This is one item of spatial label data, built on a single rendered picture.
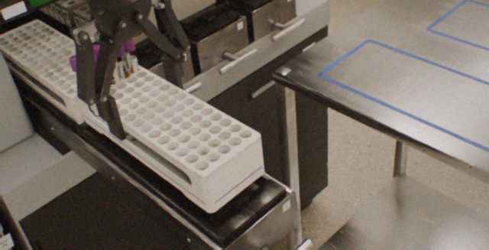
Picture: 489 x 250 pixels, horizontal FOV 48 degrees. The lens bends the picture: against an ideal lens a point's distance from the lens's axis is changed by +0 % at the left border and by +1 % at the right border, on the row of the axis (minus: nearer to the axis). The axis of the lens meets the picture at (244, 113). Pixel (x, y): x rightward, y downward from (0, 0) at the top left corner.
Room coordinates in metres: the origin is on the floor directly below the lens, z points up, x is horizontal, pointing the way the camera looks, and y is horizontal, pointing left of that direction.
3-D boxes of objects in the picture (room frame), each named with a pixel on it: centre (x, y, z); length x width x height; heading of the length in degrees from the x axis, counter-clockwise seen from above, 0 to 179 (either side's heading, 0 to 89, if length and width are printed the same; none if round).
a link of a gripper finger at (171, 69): (0.67, 0.10, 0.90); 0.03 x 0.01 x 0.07; 41
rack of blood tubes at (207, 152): (0.61, 0.11, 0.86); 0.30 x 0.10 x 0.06; 41
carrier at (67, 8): (1.04, 0.28, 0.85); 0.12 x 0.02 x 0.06; 131
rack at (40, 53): (0.85, 0.32, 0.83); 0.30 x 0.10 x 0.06; 41
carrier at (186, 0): (1.04, 0.08, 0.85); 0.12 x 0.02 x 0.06; 130
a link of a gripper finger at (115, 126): (0.60, 0.18, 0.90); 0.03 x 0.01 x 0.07; 41
